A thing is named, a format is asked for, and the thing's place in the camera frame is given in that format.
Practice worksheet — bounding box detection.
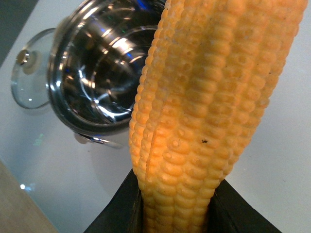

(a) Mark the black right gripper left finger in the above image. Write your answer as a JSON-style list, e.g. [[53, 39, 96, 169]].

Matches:
[[85, 170, 143, 233]]

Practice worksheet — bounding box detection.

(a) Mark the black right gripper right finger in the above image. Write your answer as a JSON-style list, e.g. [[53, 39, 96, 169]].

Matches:
[[207, 180, 280, 233]]

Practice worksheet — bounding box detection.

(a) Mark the yellow corn cob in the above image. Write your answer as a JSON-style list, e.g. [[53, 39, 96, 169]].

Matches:
[[129, 0, 308, 233]]

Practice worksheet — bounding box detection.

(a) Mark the glass lid with gold knob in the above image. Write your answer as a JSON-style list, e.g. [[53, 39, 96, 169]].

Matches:
[[11, 28, 55, 109]]

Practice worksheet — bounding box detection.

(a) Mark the white electric cooking pot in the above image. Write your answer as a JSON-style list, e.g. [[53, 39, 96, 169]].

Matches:
[[47, 0, 165, 149]]

